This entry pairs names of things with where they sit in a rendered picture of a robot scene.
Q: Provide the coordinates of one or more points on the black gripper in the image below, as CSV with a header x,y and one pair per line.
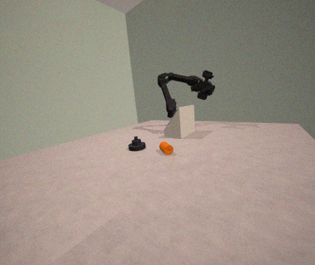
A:
x,y
203,85

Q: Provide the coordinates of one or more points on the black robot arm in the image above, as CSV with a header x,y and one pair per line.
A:
x,y
191,81

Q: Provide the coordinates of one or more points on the dark grey round pedestal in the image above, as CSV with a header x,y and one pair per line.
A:
x,y
136,145

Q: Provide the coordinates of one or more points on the orange cylinder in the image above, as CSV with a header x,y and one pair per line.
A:
x,y
166,148

